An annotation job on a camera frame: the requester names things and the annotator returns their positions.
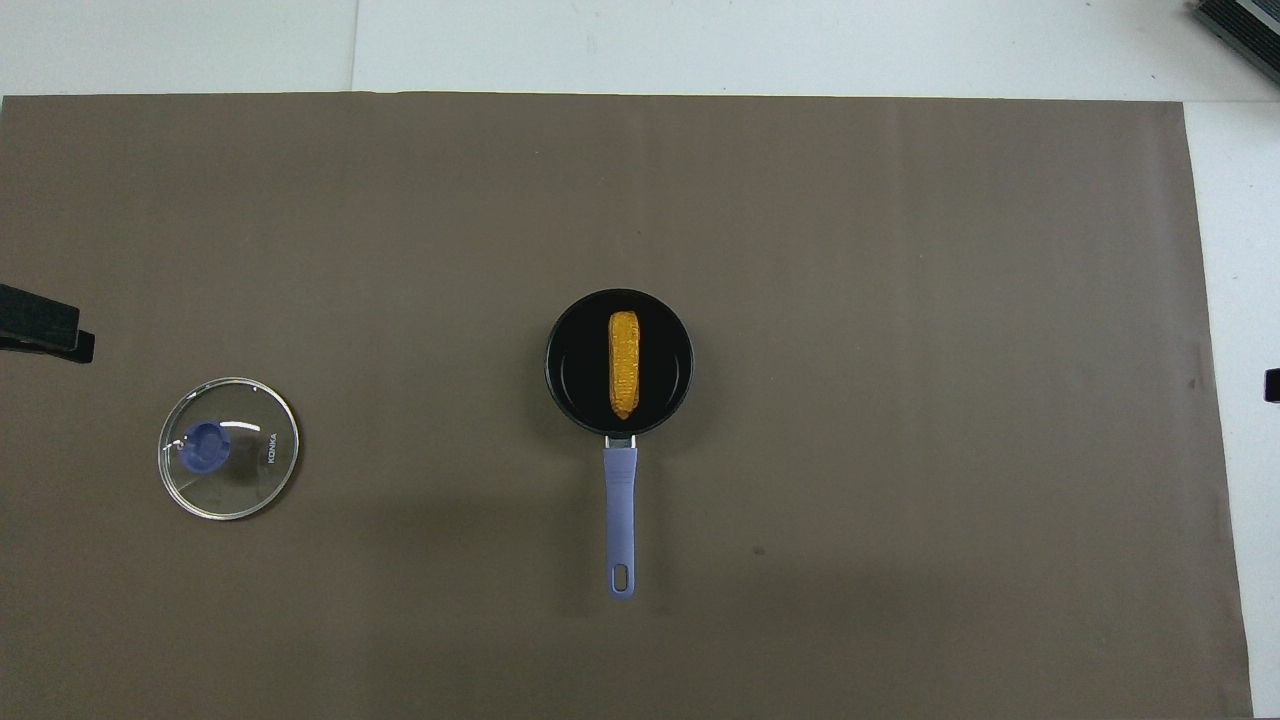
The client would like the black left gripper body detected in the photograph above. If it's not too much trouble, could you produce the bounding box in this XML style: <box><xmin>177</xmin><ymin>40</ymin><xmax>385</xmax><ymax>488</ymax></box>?
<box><xmin>0</xmin><ymin>284</ymin><xmax>81</xmax><ymax>353</ymax></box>

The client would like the glass lid with blue knob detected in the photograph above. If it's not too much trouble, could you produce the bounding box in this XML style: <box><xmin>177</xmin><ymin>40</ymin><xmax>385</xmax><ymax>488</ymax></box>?
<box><xmin>157</xmin><ymin>376</ymin><xmax>302</xmax><ymax>522</ymax></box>

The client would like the yellow toy corn cob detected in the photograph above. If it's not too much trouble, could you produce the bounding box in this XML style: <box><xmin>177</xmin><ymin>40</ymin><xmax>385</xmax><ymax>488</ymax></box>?
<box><xmin>607</xmin><ymin>310</ymin><xmax>643</xmax><ymax>422</ymax></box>

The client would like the brown table mat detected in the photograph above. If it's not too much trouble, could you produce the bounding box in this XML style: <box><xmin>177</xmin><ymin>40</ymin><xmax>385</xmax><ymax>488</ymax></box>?
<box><xmin>0</xmin><ymin>93</ymin><xmax>1254</xmax><ymax>720</ymax></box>

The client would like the dark ribbed metal device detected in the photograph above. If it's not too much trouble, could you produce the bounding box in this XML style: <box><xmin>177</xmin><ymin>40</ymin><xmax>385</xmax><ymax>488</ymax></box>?
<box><xmin>1192</xmin><ymin>0</ymin><xmax>1280</xmax><ymax>58</ymax></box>

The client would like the blue saucepan with purple handle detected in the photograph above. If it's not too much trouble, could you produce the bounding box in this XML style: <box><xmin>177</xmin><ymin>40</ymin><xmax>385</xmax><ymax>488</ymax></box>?
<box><xmin>545</xmin><ymin>288</ymin><xmax>696</xmax><ymax>601</ymax></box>

